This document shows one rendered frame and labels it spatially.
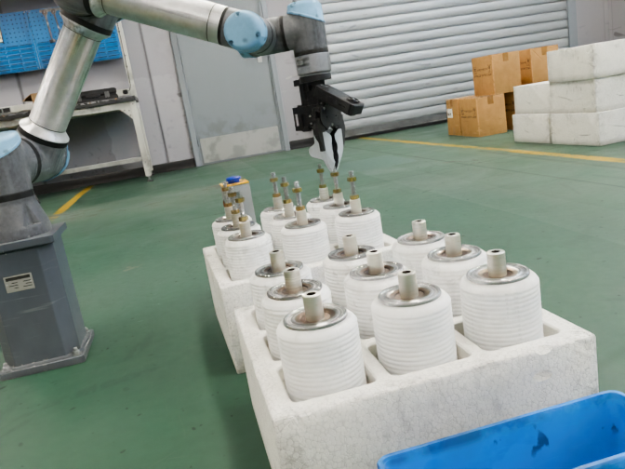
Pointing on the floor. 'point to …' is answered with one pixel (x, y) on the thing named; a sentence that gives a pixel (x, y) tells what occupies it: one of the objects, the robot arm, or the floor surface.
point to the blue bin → (531, 440)
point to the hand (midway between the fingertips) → (335, 165)
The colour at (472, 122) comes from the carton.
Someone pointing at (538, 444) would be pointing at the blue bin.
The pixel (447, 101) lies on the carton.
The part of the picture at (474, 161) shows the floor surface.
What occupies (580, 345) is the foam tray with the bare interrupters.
